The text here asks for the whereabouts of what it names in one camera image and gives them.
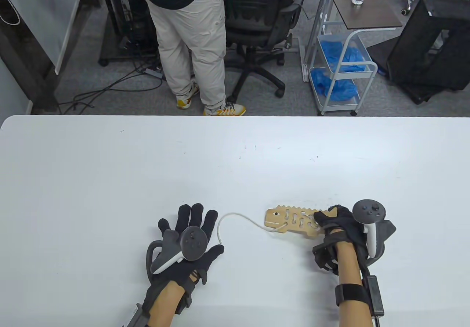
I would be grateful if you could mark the person's left hand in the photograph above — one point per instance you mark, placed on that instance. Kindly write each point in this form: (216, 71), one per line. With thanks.
(196, 216)

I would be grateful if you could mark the person's right hand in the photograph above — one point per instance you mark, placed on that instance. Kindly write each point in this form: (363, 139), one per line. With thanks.
(345, 220)

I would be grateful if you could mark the wooden crocodile lacing toy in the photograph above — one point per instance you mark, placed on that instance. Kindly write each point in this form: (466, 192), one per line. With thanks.
(290, 209)

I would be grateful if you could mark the person's right forearm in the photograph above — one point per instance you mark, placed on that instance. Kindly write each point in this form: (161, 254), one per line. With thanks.
(349, 264)

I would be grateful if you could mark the person's left forearm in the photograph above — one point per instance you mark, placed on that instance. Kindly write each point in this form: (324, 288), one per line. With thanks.
(165, 305)

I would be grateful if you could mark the grey white handheld controller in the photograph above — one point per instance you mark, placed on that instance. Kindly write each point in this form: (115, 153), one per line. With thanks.
(192, 244)
(369, 211)

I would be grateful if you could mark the blue plastic bag pile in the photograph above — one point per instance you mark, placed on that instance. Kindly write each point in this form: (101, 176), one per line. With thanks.
(345, 57)
(334, 84)

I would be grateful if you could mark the white rolling cart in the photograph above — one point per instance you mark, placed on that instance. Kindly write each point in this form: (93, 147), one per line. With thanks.
(367, 81)

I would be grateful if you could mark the grey power strip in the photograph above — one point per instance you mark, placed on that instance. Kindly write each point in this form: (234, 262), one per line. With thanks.
(154, 72)

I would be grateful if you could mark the black flat board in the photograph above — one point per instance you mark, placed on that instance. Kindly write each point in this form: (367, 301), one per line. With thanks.
(382, 53)

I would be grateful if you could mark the black rolling platform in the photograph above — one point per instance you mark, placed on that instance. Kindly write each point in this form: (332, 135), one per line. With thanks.
(110, 53)

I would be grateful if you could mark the brown top side table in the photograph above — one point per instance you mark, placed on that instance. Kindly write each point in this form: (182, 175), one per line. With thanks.
(367, 11)

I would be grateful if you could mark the black office chair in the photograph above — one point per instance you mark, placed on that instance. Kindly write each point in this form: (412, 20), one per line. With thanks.
(257, 11)

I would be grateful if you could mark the black computer tower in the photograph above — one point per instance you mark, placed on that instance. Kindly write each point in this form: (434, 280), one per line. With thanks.
(125, 11)

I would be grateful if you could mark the dark wooden desk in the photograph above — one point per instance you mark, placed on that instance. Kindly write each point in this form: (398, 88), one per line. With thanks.
(22, 66)

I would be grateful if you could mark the white panel board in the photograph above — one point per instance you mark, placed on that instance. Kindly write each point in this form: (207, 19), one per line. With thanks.
(44, 11)

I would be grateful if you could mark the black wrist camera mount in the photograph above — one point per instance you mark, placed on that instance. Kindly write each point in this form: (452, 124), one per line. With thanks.
(323, 257)
(191, 290)

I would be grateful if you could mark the black mesh frame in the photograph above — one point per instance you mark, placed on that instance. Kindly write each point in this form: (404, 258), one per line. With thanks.
(415, 47)

